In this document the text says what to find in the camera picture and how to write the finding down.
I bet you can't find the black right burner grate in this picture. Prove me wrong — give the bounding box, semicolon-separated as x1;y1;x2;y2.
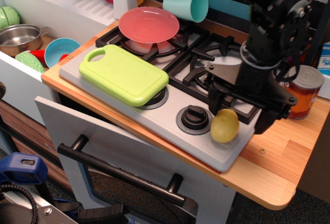
167;33;261;125

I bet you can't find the teal plastic cup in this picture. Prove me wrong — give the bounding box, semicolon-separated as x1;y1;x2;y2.
162;0;209;23

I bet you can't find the small steel pot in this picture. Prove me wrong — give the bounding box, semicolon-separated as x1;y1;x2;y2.
1;24;50;57

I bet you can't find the black left stove knob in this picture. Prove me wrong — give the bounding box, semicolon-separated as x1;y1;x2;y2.
137;87;169;110

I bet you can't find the white oven door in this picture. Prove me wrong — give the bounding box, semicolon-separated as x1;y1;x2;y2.
35;97;236;223

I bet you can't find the grey toy stove top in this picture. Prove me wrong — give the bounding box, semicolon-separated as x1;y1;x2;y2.
58;21;269;172

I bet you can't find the green toy cabbage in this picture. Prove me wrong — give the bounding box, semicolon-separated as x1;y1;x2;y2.
1;6;21;29

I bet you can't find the white milk carton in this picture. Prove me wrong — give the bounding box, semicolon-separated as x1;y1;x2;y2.
317;42;330;99

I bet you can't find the black oven door handle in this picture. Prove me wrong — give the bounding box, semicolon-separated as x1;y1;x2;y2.
57;135;186;207

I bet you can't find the green plastic cutting board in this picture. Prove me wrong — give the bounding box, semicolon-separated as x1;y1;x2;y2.
78;44;169;107

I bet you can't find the red toy pepper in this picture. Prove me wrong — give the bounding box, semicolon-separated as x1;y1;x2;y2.
29;50;68;63

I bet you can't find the pink plastic plate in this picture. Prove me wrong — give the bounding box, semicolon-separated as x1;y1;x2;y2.
119;7;180;43

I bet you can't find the purple toy onion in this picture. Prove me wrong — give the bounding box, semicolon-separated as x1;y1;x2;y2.
284;55;301;68

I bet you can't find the black right stove knob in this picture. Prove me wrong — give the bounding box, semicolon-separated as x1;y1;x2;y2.
176;105;212;135

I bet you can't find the black stove knob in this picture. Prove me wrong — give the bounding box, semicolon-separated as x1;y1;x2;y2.
137;87;169;110
176;105;212;135

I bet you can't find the blue plastic clamp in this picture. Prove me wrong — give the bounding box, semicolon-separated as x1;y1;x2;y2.
1;152;48;185

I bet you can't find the black braided cable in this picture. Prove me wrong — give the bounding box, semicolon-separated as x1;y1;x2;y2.
0;184;39;224

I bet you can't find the black burner grate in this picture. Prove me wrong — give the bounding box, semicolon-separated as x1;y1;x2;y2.
95;21;210;72
167;33;261;125

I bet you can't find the green toy cucumber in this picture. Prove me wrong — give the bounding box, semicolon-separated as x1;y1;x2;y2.
15;52;45;74

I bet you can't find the black left burner grate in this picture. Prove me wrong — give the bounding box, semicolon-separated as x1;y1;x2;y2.
95;21;210;72

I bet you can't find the orange toy food can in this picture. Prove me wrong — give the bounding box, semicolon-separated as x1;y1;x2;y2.
284;65;324;120

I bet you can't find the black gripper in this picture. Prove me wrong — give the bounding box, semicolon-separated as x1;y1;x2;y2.
205;62;298;134

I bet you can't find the yellow toy potato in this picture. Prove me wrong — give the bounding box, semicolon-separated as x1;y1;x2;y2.
210;109;239;143

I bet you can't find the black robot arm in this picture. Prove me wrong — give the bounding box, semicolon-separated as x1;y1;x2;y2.
205;0;312;134

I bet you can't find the blue plastic bowl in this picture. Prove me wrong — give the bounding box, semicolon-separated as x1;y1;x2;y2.
44;38;80;68

